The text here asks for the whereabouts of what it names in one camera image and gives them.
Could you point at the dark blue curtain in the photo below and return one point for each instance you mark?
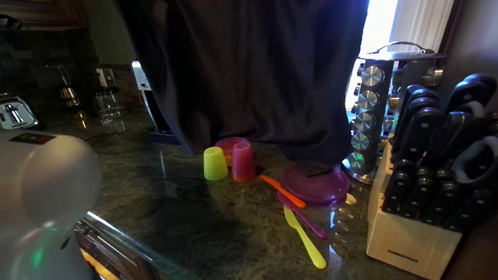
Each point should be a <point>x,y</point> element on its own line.
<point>249,71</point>

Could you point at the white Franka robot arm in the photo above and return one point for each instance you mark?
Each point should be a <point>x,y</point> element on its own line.
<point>40,207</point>

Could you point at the purple plastic cup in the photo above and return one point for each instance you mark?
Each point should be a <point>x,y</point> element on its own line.
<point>243,161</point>

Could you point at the yellow-green plastic cup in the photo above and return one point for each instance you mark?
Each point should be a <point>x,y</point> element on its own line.
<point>215,165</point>

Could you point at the orange plastic knife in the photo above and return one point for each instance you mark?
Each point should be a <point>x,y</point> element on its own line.
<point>283,189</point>

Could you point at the purple plastic spoon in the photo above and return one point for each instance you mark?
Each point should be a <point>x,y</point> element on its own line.
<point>311,222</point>

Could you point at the yellow-green plastic knife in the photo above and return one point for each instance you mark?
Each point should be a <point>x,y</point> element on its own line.
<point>306,241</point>

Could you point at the steel spice jar rack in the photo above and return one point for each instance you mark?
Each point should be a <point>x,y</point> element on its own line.
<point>370,109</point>

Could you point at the clear glass jar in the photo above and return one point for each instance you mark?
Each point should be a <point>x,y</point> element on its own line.
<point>109,101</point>
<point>68,90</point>

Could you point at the metal-edged robot mounting table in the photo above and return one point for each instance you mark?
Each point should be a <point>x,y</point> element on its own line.
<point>114,245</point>

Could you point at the wooden knife block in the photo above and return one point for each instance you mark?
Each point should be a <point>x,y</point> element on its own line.
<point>409,242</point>

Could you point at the silver toaster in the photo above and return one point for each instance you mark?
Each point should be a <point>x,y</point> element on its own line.
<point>15,112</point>

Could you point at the white window frame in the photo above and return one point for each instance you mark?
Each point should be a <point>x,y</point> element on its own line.
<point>409,23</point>

